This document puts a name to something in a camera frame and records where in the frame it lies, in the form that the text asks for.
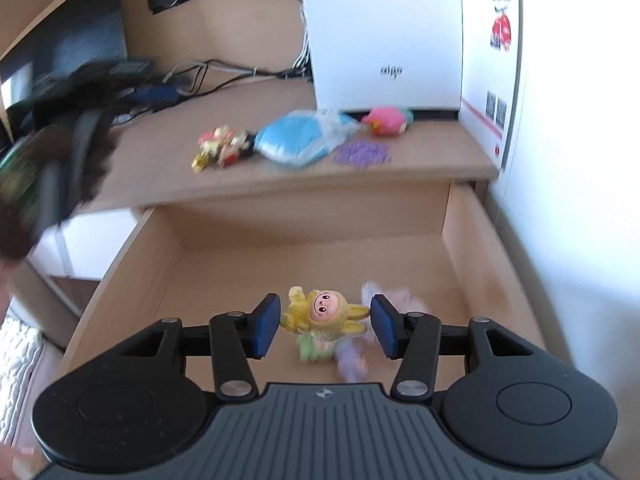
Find black monitor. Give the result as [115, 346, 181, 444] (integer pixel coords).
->
[0, 0, 128, 111]

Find pink round toy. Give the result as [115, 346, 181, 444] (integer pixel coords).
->
[361, 106, 415, 137]

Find blue cotton pad bag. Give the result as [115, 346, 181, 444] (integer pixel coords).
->
[253, 109, 361, 166]

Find white computer box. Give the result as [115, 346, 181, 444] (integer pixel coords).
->
[296, 0, 463, 113]

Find wooden drawer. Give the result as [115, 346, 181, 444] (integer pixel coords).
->
[60, 182, 571, 396]

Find white textured blanket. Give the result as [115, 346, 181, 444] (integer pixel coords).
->
[0, 317, 46, 446]

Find small green plush doll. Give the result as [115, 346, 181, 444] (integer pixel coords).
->
[297, 332, 338, 363]

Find black-haired doll keychain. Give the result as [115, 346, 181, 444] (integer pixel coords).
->
[200, 126, 257, 167]

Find grey cables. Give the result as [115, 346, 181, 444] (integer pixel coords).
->
[160, 60, 313, 98]

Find purple crystal snowflake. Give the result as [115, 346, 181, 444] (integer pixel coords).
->
[334, 140, 392, 167]

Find yellow plush doll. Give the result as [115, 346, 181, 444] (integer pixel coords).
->
[280, 286, 372, 337]

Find white cabinet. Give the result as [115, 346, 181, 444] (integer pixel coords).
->
[25, 207, 146, 281]

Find blue cable connector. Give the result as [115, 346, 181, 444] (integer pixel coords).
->
[132, 82, 180, 111]

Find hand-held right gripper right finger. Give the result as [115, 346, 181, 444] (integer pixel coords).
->
[371, 294, 533, 402]

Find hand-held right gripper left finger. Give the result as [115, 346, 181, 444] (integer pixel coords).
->
[117, 294, 282, 402]

